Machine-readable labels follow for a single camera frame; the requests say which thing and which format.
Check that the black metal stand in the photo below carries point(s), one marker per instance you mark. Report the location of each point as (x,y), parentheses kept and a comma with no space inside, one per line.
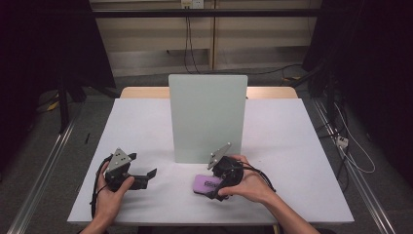
(63,107)

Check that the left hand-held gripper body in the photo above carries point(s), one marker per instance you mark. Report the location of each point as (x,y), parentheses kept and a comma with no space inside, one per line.
(117,164)

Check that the metal floor rail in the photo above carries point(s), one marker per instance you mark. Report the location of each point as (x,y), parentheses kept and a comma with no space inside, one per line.
(360,182)
(42,175)

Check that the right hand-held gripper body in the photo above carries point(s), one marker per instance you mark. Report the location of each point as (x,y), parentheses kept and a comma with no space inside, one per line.
(229,169)

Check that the white wall socket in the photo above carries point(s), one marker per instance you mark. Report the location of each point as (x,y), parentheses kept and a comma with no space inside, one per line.
(192,3)

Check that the person's left hand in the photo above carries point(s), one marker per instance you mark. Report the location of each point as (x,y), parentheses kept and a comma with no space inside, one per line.
(112,203)

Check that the purple whiteboard eraser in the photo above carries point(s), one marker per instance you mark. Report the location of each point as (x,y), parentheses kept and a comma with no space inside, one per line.
(203,183)

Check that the black curtain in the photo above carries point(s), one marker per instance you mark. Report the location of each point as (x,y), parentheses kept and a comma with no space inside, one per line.
(39,48)
(376,65)

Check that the small black stick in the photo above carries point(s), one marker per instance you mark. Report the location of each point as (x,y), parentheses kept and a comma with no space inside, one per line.
(87,138)

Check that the black horizontal bar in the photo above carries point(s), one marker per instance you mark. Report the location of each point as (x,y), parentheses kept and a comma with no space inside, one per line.
(162,13)

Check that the white table mat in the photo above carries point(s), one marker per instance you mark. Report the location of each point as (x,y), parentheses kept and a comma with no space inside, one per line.
(292,162)

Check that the frosted glass whiteboard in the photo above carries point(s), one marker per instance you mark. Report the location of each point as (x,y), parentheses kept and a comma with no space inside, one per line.
(198,120)

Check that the person's right hand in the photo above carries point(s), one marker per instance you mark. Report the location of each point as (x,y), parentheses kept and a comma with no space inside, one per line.
(250,187)

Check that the wooden table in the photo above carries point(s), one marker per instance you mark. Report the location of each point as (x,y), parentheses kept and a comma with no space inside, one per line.
(142,92)

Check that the white power strip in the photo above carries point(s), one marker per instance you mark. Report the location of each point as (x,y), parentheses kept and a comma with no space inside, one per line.
(342,141)

